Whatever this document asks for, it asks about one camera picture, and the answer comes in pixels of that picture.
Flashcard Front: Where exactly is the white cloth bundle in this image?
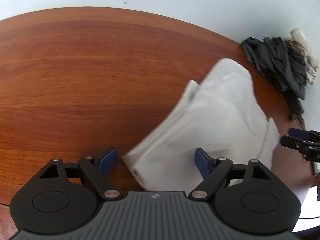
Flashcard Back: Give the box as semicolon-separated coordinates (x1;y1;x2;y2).
287;28;319;86

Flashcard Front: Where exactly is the dark grey garment pile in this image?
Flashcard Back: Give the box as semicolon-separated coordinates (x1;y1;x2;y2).
241;37;307;120

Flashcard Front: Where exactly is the beige satin shirt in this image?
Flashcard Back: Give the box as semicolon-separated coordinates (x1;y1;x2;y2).
123;59;279;193

